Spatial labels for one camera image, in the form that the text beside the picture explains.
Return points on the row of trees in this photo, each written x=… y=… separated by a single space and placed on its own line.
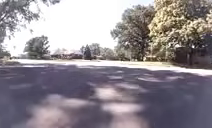
x=104 y=53

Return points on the dark conifer tree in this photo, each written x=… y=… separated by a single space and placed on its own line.
x=87 y=53

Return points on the grey asphalt road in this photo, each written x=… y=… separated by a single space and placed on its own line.
x=94 y=100

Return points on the low house with grey roof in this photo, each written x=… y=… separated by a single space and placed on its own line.
x=67 y=54

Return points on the dry grass lawn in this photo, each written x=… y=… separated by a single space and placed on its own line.
x=150 y=63

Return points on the round green tree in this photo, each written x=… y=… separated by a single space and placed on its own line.
x=37 y=46

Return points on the yellow-green leafy tree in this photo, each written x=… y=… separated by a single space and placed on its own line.
x=180 y=23

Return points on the green bush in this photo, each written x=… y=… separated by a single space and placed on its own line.
x=0 y=53

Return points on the overhanging tree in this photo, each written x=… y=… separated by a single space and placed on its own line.
x=7 y=16

